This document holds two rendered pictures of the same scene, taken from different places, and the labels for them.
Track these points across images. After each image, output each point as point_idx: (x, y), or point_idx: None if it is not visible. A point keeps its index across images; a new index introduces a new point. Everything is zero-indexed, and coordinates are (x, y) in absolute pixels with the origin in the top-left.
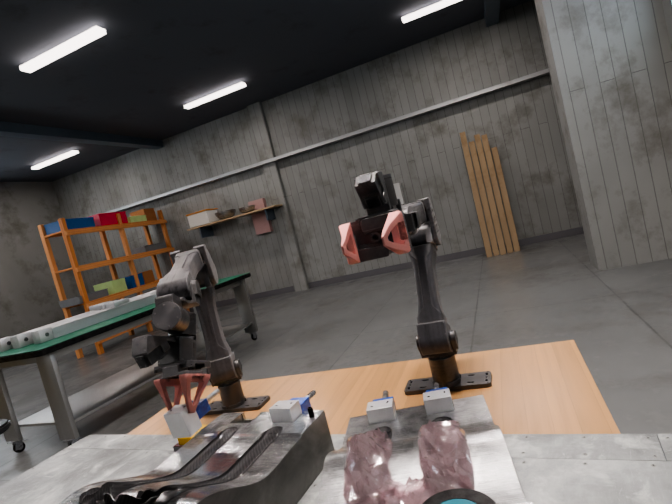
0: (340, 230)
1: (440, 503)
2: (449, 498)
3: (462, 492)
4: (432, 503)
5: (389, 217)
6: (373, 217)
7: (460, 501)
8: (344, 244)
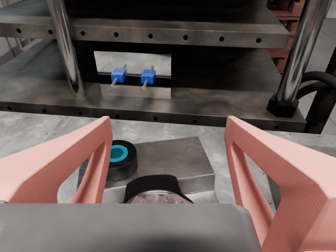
0: (321, 152)
1: (123, 159)
2: (118, 161)
3: (110, 165)
4: (127, 159)
5: (38, 157)
6: (137, 205)
7: (112, 160)
8: (230, 124)
